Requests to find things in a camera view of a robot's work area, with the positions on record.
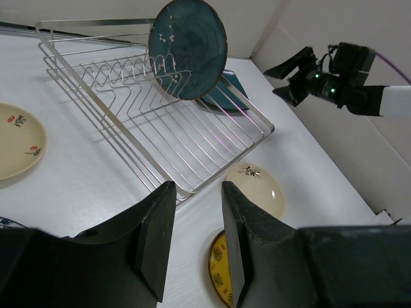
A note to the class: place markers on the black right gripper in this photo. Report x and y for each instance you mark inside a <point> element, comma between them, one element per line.
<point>338,74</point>

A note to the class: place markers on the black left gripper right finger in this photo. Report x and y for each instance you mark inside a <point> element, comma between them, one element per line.
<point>274,265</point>

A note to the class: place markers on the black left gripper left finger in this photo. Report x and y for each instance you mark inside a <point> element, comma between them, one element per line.
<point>121,262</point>

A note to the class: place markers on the dark teal square plate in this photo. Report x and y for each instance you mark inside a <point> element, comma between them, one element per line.
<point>222,96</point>

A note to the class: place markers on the teal round blossom plate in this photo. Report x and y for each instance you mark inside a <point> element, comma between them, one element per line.
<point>187,48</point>

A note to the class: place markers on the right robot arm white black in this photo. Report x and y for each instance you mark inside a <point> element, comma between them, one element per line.
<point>376,100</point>

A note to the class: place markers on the gold brown patterned plate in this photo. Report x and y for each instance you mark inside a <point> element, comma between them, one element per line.
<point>218,269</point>

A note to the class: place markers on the glossy cream plate black motif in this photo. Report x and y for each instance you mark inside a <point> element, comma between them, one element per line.
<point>259,187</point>

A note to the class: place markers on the blue white floral plate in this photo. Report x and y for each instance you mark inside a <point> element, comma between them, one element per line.
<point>7,223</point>

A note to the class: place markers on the cream plate with red marks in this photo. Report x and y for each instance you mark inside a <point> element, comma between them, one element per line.
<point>23,140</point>

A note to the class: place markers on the silver wire dish rack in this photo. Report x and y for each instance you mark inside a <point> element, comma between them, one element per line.
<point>103,66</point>

